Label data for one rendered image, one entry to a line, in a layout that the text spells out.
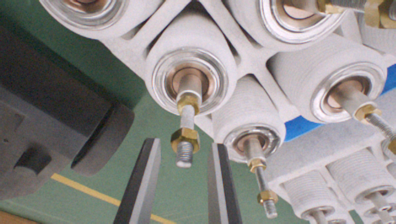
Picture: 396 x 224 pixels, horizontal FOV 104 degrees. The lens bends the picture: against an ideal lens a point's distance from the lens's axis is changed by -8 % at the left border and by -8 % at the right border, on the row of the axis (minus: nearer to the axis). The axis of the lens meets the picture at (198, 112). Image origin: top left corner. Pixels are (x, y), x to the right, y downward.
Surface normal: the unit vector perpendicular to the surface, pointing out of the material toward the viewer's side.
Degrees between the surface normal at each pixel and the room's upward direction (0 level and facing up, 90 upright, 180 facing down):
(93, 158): 24
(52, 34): 0
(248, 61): 0
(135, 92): 0
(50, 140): 45
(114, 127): 73
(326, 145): 90
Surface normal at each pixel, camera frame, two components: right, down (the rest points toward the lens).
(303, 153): -0.68, -0.58
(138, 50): 0.00, 0.62
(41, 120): 0.53, 0.06
